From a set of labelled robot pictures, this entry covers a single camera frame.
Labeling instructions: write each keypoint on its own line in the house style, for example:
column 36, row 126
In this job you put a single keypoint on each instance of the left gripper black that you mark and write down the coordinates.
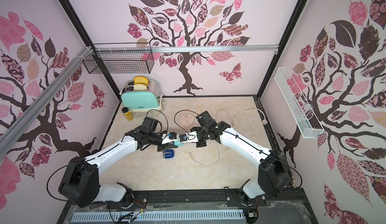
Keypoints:
column 165, row 146

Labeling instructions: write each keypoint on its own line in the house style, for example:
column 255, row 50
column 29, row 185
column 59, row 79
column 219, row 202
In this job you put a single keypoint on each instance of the mint green usb charger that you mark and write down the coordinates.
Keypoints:
column 178, row 143

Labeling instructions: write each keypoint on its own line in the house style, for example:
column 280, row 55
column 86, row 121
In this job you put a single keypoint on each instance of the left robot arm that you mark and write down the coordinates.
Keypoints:
column 81, row 181

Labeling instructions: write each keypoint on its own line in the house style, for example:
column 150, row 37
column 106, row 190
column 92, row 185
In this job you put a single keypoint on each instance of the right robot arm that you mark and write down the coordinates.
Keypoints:
column 274, row 173

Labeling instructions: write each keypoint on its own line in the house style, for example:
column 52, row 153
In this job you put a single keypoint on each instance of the blue electric shaver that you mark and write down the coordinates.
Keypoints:
column 168, row 154

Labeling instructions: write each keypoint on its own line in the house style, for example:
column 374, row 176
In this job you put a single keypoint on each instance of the small yellow bottle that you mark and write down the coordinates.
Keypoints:
column 127, row 114

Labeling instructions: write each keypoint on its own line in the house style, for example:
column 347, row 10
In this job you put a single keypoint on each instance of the mint green toaster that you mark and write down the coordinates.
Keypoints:
column 142, row 101

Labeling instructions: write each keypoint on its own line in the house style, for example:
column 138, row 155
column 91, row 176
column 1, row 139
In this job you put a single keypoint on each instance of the white bread slice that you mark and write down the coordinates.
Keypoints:
column 140, row 87

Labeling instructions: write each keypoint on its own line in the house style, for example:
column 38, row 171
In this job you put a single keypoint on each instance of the yellow bread slice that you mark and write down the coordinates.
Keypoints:
column 141, row 80

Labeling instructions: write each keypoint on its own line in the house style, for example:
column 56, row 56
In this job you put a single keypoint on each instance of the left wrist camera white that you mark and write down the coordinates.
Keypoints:
column 169, row 137

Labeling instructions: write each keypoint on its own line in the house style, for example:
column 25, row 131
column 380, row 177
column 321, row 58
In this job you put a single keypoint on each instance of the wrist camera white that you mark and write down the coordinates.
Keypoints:
column 189, row 138
column 169, row 137

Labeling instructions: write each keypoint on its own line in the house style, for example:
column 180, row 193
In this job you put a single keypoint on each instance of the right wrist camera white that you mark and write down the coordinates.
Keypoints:
column 189, row 138

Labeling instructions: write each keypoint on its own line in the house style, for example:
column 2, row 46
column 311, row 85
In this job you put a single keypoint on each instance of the black wire basket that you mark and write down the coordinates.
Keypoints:
column 120, row 60

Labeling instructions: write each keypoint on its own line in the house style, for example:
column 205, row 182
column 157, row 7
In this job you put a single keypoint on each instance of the white slotted cable duct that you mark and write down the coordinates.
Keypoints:
column 195, row 215

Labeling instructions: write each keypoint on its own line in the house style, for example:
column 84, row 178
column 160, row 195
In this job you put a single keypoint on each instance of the aluminium rail back wall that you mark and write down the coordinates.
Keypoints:
column 194, row 48

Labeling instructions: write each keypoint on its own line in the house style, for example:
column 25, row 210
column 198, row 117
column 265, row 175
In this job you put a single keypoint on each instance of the aluminium rail wall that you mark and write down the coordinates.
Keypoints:
column 16, row 130
column 194, row 48

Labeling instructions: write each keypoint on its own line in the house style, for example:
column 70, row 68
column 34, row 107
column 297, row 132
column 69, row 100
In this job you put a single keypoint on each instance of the white wire shelf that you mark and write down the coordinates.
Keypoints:
column 291, row 87

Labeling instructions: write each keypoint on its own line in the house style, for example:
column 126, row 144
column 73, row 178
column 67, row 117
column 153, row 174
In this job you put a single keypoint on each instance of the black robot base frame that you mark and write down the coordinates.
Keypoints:
column 290, row 207

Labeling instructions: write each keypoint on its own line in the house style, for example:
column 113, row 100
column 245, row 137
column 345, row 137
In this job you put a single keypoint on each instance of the aluminium rail left wall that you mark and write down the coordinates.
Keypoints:
column 16, row 130

